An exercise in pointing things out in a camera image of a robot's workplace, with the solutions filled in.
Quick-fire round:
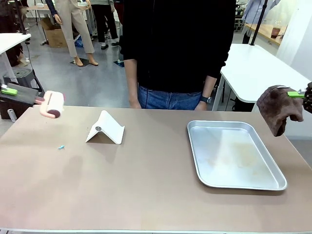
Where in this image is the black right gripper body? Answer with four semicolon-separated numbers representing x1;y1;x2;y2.
303;81;312;113

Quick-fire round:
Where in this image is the brown cleaning cloth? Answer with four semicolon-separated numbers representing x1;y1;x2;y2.
256;84;305;138

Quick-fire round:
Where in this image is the pink lint roller black handle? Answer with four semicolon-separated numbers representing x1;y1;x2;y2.
0;82;67;120

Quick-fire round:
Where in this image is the person's right forearm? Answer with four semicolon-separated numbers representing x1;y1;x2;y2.
123;58;140;98

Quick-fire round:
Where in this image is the person's left forearm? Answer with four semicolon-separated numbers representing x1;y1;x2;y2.
201;74;218;98

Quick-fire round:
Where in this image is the person's right hand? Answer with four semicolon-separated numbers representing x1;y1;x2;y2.
128;96;142;109

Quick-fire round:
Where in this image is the dark brown box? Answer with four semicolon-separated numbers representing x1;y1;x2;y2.
0;97;34;120

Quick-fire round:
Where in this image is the grey round stool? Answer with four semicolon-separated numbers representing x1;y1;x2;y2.
2;67;34;85

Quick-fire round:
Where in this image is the silver metal can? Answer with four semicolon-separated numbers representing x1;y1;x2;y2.
7;108;17;123

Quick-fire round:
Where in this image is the white side table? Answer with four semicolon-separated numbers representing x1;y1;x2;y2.
211;43;312;112

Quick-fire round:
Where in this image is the white rounded table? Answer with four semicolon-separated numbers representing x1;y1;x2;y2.
0;32;32;55

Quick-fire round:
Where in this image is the wooden desk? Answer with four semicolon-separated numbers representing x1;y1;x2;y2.
244;22;288;46

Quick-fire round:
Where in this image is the cardboard box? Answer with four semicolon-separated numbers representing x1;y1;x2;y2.
39;17;68;49

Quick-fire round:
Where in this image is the black tripod pole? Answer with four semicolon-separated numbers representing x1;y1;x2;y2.
250;0;269;46

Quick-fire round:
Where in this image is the mannequin in beige trousers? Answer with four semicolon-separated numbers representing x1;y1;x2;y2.
45;0;100;67

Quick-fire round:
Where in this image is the person in light blue shirt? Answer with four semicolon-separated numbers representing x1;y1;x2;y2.
241;0;281;25

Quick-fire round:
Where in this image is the silver metal tray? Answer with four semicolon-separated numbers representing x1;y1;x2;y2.
187;120;288;191

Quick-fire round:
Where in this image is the white folded roller stand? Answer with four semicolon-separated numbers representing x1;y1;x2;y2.
85;110;126;145

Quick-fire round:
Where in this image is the person in black trousers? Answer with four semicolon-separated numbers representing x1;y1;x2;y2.
91;0;120;50

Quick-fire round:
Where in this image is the person in black sweater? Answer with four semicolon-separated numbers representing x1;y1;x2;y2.
119;0;236;111

